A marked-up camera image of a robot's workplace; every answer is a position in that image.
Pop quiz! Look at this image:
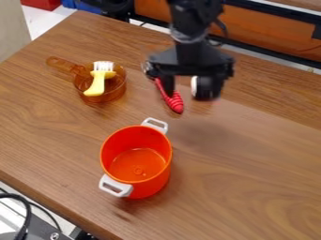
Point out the orange pot with white handles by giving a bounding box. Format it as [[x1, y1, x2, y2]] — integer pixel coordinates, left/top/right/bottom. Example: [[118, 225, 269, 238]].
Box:
[[98, 116, 175, 200]]

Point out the red box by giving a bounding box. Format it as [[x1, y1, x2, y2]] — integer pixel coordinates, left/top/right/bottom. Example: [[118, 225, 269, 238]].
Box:
[[20, 0, 63, 12]]

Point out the blue box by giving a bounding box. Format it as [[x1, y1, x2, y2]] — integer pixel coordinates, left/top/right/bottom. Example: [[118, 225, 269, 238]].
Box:
[[60, 0, 103, 15]]

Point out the clear orange measuring cup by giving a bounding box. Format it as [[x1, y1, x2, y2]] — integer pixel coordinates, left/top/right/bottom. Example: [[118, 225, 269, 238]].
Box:
[[45, 55, 129, 104]]

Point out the yellow brush with white bristles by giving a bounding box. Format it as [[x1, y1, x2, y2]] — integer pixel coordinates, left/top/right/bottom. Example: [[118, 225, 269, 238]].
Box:
[[81, 60, 118, 98]]

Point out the red toy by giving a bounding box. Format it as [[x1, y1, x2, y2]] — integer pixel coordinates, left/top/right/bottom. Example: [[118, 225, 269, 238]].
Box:
[[152, 77, 186, 114]]

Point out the black and white toy sushi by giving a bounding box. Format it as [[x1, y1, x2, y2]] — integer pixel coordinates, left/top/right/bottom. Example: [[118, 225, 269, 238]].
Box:
[[189, 74, 227, 102]]

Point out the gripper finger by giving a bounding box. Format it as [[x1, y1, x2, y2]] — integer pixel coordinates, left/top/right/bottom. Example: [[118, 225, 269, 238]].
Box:
[[159, 74, 177, 98]]

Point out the black cable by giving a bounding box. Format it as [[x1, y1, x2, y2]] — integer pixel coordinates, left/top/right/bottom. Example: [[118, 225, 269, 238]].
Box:
[[0, 192, 35, 240]]

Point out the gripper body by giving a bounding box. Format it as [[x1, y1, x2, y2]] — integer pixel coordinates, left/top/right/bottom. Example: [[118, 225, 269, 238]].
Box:
[[144, 39, 237, 80]]

